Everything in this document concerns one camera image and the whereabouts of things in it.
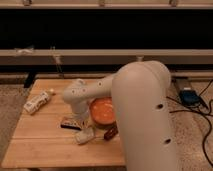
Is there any dark rectangular eraser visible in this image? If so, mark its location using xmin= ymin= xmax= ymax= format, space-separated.
xmin=60 ymin=117 xmax=81 ymax=130

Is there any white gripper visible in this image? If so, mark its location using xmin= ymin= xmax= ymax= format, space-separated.
xmin=72 ymin=104 xmax=89 ymax=129

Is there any white squeeze bottle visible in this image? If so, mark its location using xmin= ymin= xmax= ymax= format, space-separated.
xmin=24 ymin=89 xmax=55 ymax=115

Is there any orange bowl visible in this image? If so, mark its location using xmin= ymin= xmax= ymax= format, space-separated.
xmin=89 ymin=97 xmax=115 ymax=126

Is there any grey horizontal rail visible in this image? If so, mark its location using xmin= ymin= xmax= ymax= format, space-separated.
xmin=0 ymin=49 xmax=213 ymax=65

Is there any brown sausage-shaped object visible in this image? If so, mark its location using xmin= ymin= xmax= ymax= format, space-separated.
xmin=104 ymin=126 xmax=118 ymax=141

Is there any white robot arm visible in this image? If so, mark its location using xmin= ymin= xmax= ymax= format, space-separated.
xmin=63 ymin=61 xmax=181 ymax=171

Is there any black floor cable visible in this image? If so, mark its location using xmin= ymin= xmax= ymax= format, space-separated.
xmin=165 ymin=78 xmax=213 ymax=168

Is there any blue power adapter box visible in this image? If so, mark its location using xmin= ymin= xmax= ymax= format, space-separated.
xmin=179 ymin=89 xmax=199 ymax=106

